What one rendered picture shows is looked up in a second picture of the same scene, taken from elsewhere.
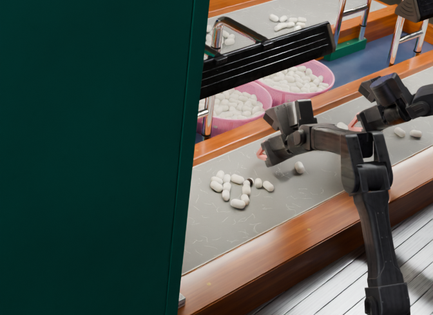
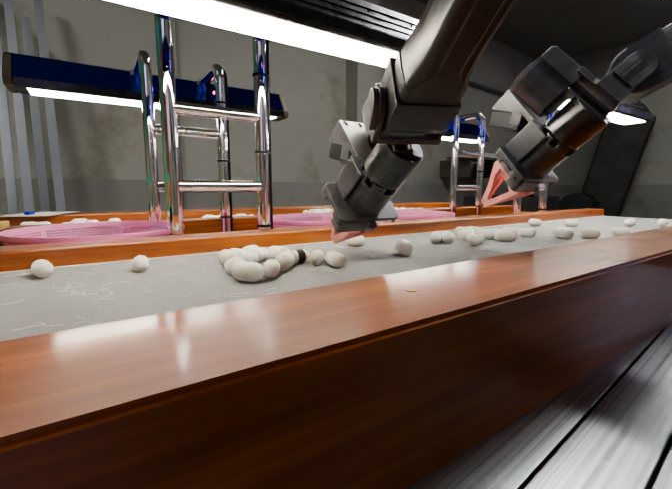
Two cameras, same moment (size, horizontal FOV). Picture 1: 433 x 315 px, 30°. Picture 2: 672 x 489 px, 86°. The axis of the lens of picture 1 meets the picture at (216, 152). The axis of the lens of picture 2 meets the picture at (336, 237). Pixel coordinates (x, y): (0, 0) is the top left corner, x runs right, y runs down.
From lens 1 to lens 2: 1.66 m
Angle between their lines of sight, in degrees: 28
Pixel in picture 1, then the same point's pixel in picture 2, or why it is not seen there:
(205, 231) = (106, 309)
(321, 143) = (418, 54)
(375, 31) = not seen: hidden behind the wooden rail
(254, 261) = (100, 362)
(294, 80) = not seen: hidden behind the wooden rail
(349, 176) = not seen: outside the picture
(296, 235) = (362, 298)
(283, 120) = (357, 140)
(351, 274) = (605, 471)
